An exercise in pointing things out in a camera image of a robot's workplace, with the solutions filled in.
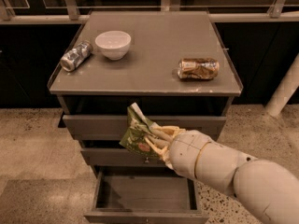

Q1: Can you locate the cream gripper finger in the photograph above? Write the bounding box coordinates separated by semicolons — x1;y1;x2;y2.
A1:
144;135;170;161
150;126;185;141

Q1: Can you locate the green jalapeno chip bag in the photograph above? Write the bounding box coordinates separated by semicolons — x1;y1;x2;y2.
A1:
120;103;159;158

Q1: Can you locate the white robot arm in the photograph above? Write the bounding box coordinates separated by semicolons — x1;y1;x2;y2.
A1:
147;124;299;224

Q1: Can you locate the grey bottom drawer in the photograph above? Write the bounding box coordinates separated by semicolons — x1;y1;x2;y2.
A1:
85;167;208;224

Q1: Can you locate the grey drawer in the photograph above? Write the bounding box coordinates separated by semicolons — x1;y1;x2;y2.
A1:
63;115;226;141
85;167;208;224
81;148;165;167

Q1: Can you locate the grey drawer cabinet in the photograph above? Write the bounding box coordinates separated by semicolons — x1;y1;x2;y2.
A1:
47;10;244;224

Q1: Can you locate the grey middle drawer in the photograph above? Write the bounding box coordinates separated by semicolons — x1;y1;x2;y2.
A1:
81;148;165;167

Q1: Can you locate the grey top drawer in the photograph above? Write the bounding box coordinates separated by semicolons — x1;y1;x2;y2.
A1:
63;115;226;141

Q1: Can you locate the white ceramic bowl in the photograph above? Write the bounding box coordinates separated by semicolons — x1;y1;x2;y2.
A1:
95;31;132;60

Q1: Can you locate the metal window railing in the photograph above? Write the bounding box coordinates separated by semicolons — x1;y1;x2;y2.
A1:
0;0;299;24

